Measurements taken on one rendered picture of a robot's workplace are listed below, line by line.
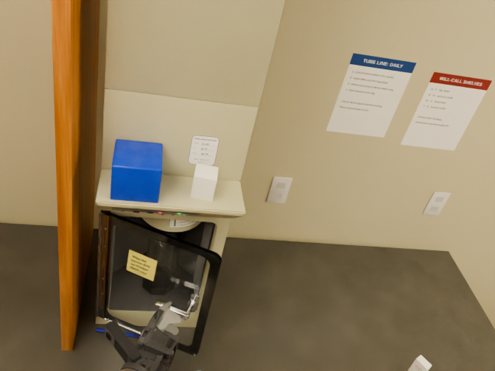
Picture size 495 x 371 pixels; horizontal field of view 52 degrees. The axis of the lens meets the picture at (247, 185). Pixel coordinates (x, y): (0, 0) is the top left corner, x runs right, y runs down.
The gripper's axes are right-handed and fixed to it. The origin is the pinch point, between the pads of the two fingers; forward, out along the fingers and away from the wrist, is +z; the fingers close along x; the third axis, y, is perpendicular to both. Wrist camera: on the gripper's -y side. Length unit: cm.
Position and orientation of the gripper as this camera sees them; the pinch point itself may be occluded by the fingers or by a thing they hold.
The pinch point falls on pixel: (165, 308)
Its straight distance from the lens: 129.5
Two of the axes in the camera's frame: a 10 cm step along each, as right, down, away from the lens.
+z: 3.0, -5.3, 7.9
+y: 9.3, 3.4, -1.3
